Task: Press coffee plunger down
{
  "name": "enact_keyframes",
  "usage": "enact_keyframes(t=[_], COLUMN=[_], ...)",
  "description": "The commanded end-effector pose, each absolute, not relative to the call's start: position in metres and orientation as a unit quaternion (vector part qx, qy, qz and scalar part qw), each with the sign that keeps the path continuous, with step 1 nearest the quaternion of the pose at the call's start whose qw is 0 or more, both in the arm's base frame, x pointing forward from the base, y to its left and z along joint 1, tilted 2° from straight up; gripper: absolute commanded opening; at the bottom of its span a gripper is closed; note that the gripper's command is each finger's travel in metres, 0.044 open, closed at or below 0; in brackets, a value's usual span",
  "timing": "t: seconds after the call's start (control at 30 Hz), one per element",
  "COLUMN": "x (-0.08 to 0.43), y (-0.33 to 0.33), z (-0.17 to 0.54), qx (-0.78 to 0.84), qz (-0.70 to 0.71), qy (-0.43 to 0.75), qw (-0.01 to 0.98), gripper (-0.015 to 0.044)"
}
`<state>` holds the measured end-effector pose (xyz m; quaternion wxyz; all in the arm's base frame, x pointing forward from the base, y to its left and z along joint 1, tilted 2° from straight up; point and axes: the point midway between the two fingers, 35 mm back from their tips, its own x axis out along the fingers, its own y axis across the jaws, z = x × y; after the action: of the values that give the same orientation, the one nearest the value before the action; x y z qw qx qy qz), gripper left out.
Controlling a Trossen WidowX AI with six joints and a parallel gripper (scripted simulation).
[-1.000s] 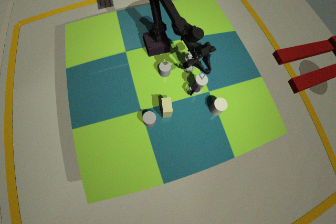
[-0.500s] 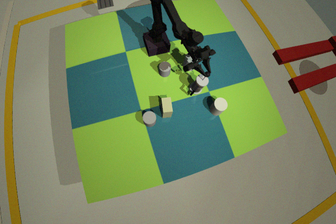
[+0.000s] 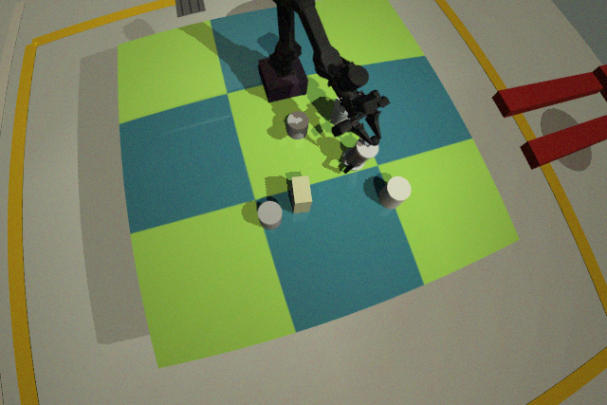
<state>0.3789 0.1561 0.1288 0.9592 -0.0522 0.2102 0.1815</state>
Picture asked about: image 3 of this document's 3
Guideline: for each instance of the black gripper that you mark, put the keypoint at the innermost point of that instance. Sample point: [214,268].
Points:
[353,125]

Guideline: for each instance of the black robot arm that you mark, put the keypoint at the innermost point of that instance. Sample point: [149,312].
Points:
[343,76]

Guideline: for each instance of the french press with black knob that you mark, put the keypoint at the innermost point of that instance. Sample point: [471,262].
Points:
[355,157]

